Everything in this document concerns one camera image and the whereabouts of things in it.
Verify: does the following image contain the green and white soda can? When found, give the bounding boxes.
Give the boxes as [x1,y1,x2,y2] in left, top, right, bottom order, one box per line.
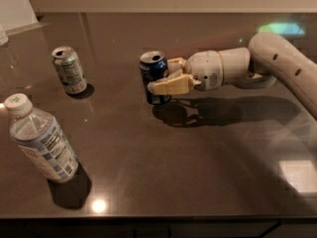
[52,46,87,95]

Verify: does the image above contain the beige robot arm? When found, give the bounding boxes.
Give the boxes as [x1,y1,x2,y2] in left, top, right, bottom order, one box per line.
[146,32,317,119]

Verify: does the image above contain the clear plastic water bottle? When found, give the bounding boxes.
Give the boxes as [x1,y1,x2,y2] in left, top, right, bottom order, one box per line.
[4,93,79,183]

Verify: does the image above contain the blue pepsi can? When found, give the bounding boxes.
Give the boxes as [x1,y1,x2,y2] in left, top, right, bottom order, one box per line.
[139,51,171,105]

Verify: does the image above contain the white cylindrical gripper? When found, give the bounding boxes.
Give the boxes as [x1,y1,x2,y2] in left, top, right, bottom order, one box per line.
[148,48,251,95]

